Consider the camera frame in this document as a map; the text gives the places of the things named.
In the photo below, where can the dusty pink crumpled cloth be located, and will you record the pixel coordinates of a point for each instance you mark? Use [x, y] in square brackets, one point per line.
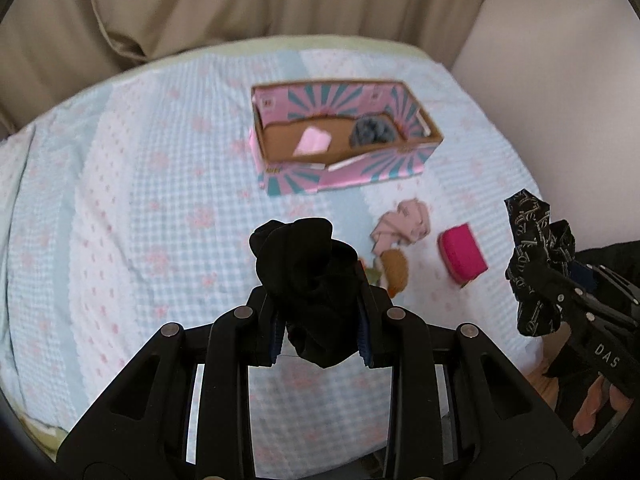
[402, 225]

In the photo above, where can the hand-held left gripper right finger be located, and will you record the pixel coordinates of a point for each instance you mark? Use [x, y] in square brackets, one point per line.
[364, 345]

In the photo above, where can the pink and teal cardboard box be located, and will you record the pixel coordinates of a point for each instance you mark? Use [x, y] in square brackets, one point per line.
[345, 135]

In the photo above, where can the grey scrunchie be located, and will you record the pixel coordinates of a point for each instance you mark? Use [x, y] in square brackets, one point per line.
[372, 130]

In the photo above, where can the black patterned sock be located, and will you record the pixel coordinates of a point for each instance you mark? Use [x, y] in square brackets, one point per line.
[532, 270]

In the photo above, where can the brown plush toy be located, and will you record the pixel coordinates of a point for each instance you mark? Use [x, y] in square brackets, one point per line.
[395, 267]

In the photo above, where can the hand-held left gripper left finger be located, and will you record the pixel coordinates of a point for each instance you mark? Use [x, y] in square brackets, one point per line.
[274, 342]

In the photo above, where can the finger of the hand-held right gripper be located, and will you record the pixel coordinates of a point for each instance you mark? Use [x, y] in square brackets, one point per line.
[582, 275]
[590, 330]

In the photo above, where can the beige curtain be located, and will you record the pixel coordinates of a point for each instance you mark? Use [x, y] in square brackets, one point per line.
[225, 5]

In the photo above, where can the plain black scrunchie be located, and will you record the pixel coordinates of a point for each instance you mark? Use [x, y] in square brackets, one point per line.
[310, 285]

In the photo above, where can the checkered floral blanket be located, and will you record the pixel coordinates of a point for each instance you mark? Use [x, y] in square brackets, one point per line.
[150, 210]

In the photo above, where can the person's right hand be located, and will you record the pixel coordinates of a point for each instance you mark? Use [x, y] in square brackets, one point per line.
[595, 405]

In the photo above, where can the light pink folded cloth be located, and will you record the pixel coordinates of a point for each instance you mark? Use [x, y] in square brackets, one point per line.
[312, 141]

